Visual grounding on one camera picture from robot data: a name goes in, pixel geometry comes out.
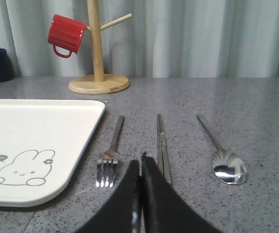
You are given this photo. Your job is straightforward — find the wooden mug tree stand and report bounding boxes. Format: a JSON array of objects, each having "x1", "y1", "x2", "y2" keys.
[{"x1": 68, "y1": 0, "x2": 132, "y2": 95}]

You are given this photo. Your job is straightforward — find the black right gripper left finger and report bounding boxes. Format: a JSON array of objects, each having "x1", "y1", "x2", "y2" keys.
[{"x1": 77, "y1": 160, "x2": 139, "y2": 233}]

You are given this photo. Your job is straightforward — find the red ribbed mug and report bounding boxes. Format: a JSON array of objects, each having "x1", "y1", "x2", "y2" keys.
[{"x1": 48, "y1": 14, "x2": 86, "y2": 58}]

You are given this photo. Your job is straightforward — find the silver metal spoon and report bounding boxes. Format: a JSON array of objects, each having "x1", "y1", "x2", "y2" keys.
[{"x1": 197, "y1": 114, "x2": 247, "y2": 185}]

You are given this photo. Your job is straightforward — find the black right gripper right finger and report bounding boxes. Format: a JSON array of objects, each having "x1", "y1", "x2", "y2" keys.
[{"x1": 142, "y1": 152, "x2": 220, "y2": 233}]

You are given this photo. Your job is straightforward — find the cream rabbit serving tray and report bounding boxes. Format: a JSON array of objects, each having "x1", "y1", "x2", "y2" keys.
[{"x1": 0, "y1": 100, "x2": 105, "y2": 207}]

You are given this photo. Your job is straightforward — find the silver metal fork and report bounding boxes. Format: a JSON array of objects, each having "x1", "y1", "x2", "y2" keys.
[{"x1": 96, "y1": 116, "x2": 125, "y2": 188}]

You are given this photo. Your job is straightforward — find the grey curtain backdrop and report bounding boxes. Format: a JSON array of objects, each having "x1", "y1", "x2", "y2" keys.
[{"x1": 0, "y1": 0, "x2": 279, "y2": 78}]

